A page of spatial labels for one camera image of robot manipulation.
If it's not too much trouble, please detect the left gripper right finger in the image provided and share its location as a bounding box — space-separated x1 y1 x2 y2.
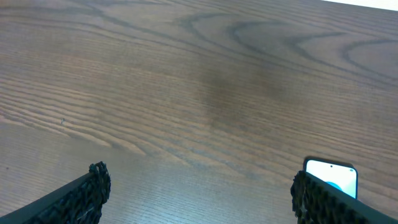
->
290 170 397 224

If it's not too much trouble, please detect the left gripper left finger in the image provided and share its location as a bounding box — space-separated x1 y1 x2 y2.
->
1 161 111 224

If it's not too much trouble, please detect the Samsung Galaxy smartphone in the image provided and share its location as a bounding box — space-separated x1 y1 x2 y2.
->
303 156 358 199

